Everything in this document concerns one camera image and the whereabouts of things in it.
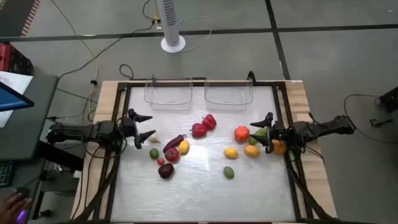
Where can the white garlic bulb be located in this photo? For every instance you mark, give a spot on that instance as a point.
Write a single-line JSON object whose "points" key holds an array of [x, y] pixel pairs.
{"points": [[154, 138]]}

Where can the clear plastic basket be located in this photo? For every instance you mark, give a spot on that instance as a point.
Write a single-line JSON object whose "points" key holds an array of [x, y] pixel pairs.
{"points": [[228, 105], [168, 104]]}

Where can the backlit keyboard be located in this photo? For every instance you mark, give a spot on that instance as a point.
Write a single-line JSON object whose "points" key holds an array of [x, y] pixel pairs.
{"points": [[5, 174]]}

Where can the dark red plum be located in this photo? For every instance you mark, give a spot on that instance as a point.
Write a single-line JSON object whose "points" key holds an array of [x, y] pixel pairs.
{"points": [[166, 170]]}

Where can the black computer mouse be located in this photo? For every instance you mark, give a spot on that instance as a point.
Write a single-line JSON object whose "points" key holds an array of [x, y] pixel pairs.
{"points": [[22, 216]]}

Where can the black table frame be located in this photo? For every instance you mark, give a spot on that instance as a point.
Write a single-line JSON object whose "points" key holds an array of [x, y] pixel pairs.
{"points": [[297, 199]]}

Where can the yellow lemon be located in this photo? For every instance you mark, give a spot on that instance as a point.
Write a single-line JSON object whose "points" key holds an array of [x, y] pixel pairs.
{"points": [[231, 152], [184, 147]]}

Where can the red bell pepper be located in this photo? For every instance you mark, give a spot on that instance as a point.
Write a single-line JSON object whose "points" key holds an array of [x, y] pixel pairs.
{"points": [[210, 121], [199, 130]]}

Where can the red crate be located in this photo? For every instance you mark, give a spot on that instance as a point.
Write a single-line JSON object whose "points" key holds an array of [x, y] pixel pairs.
{"points": [[7, 57]]}

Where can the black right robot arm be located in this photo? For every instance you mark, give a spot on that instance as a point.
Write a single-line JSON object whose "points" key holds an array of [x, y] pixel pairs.
{"points": [[320, 127]]}

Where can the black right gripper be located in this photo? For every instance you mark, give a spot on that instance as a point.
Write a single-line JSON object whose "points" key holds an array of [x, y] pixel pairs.
{"points": [[280, 132]]}

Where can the black floor device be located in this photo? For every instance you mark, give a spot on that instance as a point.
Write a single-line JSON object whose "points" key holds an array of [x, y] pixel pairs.
{"points": [[390, 99]]}

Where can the large orange fruit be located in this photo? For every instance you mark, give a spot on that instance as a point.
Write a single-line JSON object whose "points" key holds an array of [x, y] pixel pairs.
{"points": [[280, 148]]}

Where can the small red cherry tomato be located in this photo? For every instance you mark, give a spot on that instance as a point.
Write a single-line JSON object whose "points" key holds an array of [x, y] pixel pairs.
{"points": [[160, 161]]}

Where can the dark purple eggplant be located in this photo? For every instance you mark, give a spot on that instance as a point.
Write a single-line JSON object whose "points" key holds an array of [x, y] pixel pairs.
{"points": [[173, 143]]}

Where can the white tower fan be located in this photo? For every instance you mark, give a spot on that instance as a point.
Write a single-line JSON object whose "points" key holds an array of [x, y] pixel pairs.
{"points": [[171, 28]]}

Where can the green avocado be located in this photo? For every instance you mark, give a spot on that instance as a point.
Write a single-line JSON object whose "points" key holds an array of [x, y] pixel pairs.
{"points": [[229, 172]]}

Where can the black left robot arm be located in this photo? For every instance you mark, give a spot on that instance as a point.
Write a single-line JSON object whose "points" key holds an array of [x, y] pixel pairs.
{"points": [[81, 132]]}

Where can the grey desk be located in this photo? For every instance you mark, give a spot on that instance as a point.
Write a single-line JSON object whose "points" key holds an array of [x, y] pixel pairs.
{"points": [[28, 130]]}

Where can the dark rug with striped edge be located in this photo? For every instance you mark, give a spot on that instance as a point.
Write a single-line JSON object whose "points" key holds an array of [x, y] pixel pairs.
{"points": [[14, 15]]}

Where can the orange-yellow mango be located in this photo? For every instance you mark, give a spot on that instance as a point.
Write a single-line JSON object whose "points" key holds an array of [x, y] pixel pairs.
{"points": [[252, 151]]}

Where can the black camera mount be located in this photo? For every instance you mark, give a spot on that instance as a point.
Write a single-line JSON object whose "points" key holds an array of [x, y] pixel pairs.
{"points": [[251, 77]]}

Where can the green pepper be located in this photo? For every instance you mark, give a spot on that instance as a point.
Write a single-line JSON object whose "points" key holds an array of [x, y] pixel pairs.
{"points": [[259, 134]]}

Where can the person's hand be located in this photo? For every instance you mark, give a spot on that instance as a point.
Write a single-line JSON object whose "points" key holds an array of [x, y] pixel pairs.
{"points": [[11, 207]]}

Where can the blue screen monitor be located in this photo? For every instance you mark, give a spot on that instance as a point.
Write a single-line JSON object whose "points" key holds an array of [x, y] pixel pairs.
{"points": [[11, 99]]}

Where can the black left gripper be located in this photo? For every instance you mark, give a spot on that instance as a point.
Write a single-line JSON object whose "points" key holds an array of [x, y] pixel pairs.
{"points": [[129, 127]]}

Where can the green lime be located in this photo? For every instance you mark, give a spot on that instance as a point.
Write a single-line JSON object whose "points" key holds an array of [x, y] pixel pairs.
{"points": [[154, 153]]}

